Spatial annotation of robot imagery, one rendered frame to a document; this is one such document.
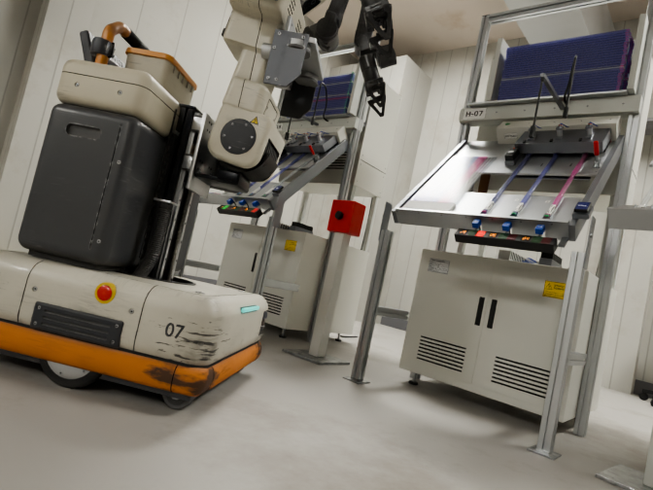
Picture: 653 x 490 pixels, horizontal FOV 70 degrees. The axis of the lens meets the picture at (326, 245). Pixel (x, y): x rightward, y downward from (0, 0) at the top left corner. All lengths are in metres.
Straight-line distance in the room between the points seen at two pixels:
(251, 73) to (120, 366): 0.88
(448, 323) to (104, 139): 1.51
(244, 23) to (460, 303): 1.38
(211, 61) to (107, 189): 4.01
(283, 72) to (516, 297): 1.26
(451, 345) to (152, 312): 1.34
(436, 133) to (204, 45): 2.77
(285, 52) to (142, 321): 0.82
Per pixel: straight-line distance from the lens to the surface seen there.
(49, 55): 4.32
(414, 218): 1.94
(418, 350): 2.19
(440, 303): 2.16
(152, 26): 4.95
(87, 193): 1.34
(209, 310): 1.15
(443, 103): 6.04
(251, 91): 1.43
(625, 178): 2.26
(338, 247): 2.29
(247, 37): 1.54
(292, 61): 1.42
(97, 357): 1.25
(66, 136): 1.40
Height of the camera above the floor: 0.38
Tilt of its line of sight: 4 degrees up
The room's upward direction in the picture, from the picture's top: 12 degrees clockwise
